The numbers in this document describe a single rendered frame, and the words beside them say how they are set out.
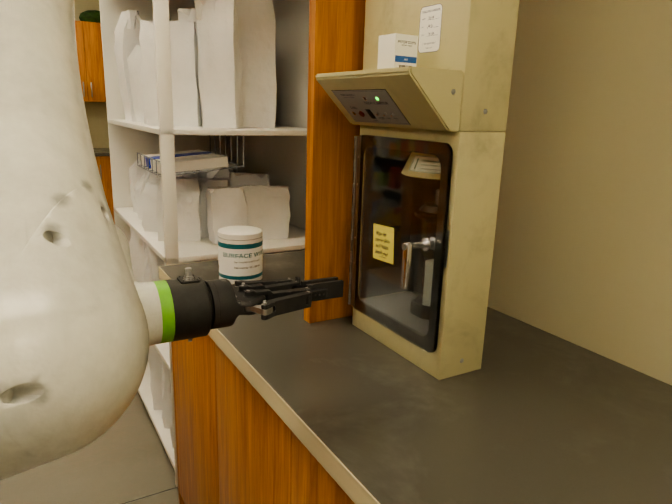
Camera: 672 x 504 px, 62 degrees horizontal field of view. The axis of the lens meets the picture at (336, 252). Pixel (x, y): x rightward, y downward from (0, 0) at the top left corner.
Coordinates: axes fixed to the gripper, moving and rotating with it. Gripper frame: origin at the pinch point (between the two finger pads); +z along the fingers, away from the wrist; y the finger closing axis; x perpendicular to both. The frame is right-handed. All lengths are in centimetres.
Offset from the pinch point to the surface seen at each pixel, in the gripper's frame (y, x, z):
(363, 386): -1.1, 20.2, 9.1
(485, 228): -4.9, -9.4, 31.7
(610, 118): -3, -30, 66
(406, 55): 4.7, -39.4, 17.5
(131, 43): 185, -50, 5
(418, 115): 0.8, -29.3, 18.2
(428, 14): 7, -47, 23
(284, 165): 157, -1, 65
